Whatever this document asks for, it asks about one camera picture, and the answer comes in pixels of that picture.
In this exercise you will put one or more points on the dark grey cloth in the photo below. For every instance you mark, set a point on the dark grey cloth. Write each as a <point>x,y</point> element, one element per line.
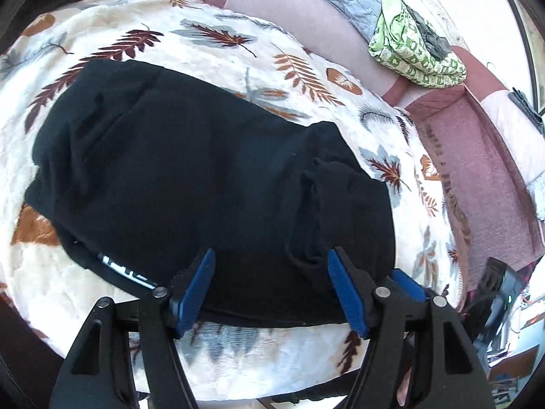
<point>437,45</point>

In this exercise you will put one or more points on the black pants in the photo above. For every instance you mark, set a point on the black pants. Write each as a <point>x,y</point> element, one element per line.
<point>150,168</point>

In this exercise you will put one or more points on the leaf pattern fleece blanket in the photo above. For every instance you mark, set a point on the leaf pattern fleece blanket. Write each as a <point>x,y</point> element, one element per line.
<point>251,57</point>

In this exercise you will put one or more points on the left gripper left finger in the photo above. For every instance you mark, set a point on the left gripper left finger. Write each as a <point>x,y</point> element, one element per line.
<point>165,315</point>

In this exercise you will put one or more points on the green patterned folded blanket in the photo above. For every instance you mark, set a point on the green patterned folded blanket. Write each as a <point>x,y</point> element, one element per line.
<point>399,45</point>

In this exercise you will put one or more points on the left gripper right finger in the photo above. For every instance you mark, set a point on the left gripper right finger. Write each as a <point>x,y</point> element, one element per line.
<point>377,313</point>

